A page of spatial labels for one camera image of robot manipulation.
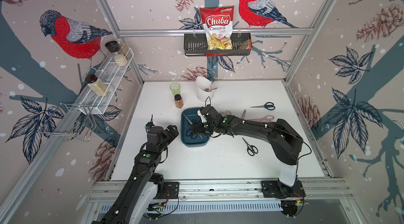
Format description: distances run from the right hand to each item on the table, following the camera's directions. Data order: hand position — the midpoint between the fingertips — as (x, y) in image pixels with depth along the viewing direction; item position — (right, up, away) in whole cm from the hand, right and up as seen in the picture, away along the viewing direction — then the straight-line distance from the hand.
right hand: (191, 131), depth 83 cm
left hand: (-9, +2, 0) cm, 9 cm away
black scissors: (+34, -11, +3) cm, 35 cm away
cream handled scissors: (+22, +8, +20) cm, 31 cm away
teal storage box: (-3, -6, +8) cm, 11 cm away
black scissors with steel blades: (+33, +7, +18) cm, 38 cm away
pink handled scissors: (+48, +4, +17) cm, 51 cm away
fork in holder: (+11, +24, +23) cm, 35 cm away
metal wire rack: (-44, +10, -25) cm, 51 cm away
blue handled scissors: (+52, +12, +23) cm, 58 cm away
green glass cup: (-14, +25, +25) cm, 37 cm away
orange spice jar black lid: (-10, +16, +17) cm, 25 cm away
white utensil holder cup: (+7, +24, +27) cm, 37 cm away
